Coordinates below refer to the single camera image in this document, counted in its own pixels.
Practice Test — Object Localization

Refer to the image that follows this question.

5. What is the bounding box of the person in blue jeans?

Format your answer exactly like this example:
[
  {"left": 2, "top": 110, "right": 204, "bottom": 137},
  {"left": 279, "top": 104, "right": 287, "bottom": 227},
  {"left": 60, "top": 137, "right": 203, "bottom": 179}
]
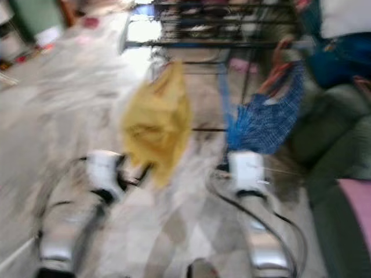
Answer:
[{"left": 296, "top": 0, "right": 371, "bottom": 90}]

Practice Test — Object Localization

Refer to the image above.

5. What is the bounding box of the blue plastic hanger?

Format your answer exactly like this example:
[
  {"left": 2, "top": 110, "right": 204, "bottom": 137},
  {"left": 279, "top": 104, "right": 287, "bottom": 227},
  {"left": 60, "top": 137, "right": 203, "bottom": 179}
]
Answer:
[{"left": 217, "top": 64, "right": 235, "bottom": 137}]

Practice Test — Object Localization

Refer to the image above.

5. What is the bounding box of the pink cushion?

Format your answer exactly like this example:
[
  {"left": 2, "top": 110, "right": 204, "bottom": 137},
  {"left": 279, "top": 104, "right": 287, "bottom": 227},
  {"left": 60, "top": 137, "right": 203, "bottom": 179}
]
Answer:
[{"left": 337, "top": 178, "right": 371, "bottom": 232}]

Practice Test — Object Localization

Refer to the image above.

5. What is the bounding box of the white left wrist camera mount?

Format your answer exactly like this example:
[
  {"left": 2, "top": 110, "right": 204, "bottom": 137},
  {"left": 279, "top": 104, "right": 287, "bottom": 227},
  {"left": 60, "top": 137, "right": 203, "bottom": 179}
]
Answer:
[{"left": 87, "top": 149, "right": 125, "bottom": 200}]

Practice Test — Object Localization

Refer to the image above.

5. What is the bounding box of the green leather sofa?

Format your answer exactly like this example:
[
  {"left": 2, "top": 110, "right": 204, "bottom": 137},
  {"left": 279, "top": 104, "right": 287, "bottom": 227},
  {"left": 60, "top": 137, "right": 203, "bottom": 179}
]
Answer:
[{"left": 290, "top": 81, "right": 371, "bottom": 278}]

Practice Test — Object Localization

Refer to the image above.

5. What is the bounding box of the black metal clothes rack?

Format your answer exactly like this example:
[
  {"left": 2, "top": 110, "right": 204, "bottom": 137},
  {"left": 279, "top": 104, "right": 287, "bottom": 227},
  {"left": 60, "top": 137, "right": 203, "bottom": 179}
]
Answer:
[{"left": 122, "top": 0, "right": 317, "bottom": 70}]

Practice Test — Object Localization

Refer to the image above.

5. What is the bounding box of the green cabinet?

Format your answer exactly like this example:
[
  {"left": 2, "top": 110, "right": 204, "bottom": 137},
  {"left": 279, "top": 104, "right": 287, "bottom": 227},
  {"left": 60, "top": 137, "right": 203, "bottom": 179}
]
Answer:
[{"left": 6, "top": 0, "right": 64, "bottom": 35}]

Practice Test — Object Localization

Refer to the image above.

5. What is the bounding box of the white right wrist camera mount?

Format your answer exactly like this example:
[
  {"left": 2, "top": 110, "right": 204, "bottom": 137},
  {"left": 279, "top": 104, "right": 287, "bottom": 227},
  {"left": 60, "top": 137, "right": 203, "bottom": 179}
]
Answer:
[{"left": 229, "top": 151, "right": 265, "bottom": 196}]

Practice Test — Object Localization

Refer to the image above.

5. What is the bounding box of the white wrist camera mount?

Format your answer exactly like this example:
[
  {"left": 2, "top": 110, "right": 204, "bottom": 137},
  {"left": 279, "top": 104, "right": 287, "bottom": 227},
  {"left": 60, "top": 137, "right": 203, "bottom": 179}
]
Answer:
[
  {"left": 87, "top": 149, "right": 125, "bottom": 200},
  {"left": 229, "top": 151, "right": 265, "bottom": 196}
]

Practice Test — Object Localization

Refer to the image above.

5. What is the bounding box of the yellow shirt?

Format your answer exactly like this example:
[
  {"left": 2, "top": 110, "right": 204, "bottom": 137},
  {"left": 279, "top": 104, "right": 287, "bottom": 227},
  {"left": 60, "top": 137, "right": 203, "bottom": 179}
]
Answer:
[{"left": 121, "top": 61, "right": 193, "bottom": 189}]

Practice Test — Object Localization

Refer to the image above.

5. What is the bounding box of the robot right leg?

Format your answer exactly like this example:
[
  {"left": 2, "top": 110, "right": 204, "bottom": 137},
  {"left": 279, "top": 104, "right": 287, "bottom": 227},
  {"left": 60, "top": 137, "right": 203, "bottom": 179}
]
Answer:
[{"left": 187, "top": 258, "right": 221, "bottom": 278}]

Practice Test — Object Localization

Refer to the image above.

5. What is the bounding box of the blue plaid shirt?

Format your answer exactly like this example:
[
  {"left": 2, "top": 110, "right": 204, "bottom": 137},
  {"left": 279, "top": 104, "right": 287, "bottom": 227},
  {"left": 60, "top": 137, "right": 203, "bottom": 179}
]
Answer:
[{"left": 220, "top": 61, "right": 307, "bottom": 169}]

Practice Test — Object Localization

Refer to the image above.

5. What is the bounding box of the magenta cloth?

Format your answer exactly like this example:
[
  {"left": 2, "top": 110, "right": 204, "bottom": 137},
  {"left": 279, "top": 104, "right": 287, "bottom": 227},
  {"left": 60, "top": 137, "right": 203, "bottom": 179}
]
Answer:
[{"left": 81, "top": 17, "right": 99, "bottom": 30}]

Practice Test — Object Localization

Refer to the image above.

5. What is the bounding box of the light purple cloth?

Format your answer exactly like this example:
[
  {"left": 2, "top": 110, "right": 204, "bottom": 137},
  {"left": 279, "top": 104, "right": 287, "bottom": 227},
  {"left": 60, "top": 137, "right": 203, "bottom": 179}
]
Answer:
[{"left": 229, "top": 58, "right": 259, "bottom": 73}]

